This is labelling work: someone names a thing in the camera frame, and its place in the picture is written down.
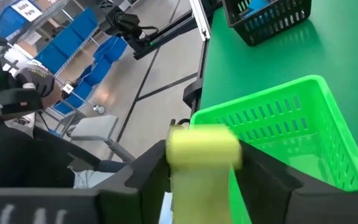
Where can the blue rectangular block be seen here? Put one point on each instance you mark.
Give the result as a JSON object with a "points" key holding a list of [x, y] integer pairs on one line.
{"points": [[256, 4]]}

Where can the blue plastic storage bin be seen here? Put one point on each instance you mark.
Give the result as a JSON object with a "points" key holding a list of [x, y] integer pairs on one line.
{"points": [[67, 40], [99, 71], [110, 48], [81, 91], [50, 59], [84, 20]]}

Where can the black table frame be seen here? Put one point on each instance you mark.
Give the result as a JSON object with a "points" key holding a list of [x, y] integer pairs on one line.
{"points": [[201, 62]]}

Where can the person's hand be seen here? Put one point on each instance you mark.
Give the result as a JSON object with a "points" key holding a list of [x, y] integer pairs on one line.
{"points": [[37, 79]]}

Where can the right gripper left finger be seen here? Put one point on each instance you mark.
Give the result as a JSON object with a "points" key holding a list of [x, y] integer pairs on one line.
{"points": [[141, 193]]}

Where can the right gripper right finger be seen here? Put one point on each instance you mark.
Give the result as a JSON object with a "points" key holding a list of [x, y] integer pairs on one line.
{"points": [[266, 193]]}

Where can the green plastic basket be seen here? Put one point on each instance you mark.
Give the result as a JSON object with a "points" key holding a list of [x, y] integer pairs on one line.
{"points": [[291, 124]]}

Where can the blue storage bin white label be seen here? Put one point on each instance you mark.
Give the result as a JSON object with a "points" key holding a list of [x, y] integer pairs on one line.
{"points": [[8, 23]]}

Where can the black plastic basket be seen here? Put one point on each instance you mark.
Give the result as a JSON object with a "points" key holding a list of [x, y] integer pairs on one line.
{"points": [[269, 25]]}

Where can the yellow-green arch block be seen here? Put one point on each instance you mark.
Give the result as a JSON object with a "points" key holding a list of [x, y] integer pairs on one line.
{"points": [[202, 149]]}

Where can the person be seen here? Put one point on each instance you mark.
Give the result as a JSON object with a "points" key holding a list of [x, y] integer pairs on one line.
{"points": [[11, 155]]}

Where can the silver aluminium rail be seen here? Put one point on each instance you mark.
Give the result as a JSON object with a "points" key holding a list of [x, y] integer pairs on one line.
{"points": [[200, 18]]}

